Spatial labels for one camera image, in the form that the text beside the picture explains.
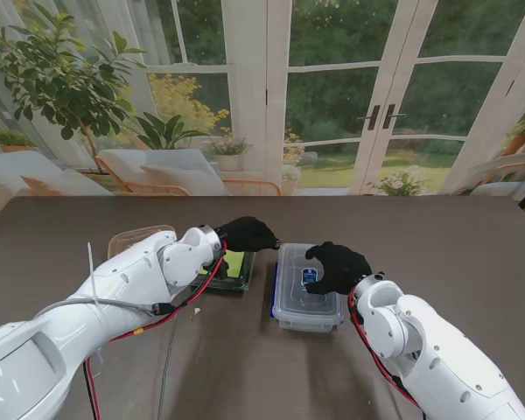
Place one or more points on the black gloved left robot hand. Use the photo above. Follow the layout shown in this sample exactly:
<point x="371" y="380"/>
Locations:
<point x="249" y="234"/>

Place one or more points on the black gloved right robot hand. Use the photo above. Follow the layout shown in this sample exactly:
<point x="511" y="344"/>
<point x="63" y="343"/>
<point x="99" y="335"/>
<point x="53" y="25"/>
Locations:
<point x="341" y="267"/>

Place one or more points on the clear lid with green sheet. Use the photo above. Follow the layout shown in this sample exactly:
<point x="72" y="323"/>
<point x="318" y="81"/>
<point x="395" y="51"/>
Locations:
<point x="236" y="267"/>

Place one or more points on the clear lid with blue mark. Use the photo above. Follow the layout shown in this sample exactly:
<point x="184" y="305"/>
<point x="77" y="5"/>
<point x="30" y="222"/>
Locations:
<point x="293" y="280"/>

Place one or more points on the black plastic tray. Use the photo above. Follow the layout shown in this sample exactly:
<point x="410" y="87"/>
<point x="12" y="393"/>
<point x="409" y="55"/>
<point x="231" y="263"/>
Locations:
<point x="227" y="289"/>

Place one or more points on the clear container with blue clips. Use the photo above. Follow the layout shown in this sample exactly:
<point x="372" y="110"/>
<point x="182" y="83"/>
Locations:
<point x="306" y="321"/>

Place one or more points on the brown kraft paper container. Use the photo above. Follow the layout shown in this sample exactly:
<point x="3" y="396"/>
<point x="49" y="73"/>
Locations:
<point x="114" y="249"/>

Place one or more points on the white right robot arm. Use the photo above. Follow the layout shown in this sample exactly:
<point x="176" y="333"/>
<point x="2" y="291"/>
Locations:
<point x="429" y="345"/>

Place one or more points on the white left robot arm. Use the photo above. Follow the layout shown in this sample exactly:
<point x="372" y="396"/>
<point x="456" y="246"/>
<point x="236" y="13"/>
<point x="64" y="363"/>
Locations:
<point x="92" y="315"/>

